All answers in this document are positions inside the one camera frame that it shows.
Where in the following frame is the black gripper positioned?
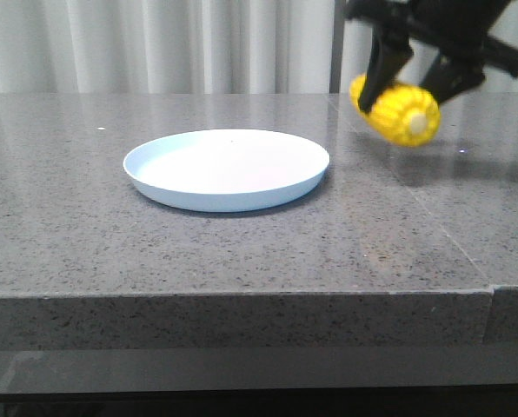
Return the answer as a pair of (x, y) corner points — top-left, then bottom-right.
(344, 0), (518, 114)

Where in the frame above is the yellow corn cob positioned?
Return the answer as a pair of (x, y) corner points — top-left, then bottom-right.
(349, 74), (441, 148)

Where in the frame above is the light blue round plate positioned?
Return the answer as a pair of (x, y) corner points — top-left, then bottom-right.
(123, 129), (330, 213)

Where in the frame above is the white pleated curtain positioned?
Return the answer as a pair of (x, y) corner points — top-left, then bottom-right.
(0, 0), (518, 95)

